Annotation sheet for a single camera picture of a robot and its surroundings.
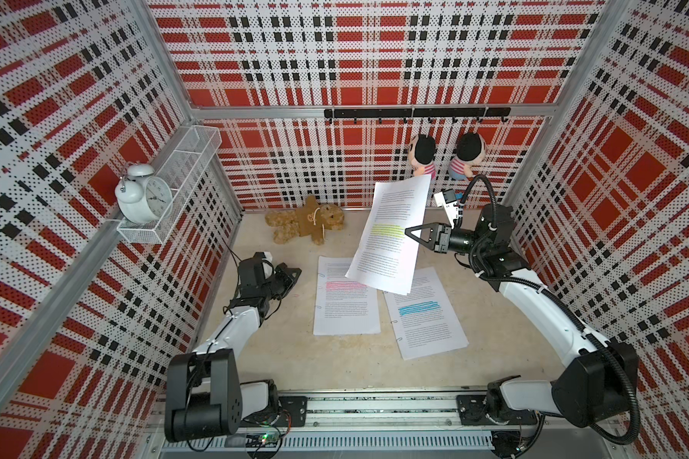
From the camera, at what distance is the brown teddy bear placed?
3.54ft

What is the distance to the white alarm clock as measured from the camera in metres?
0.59

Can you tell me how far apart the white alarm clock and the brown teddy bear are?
1.34 feet
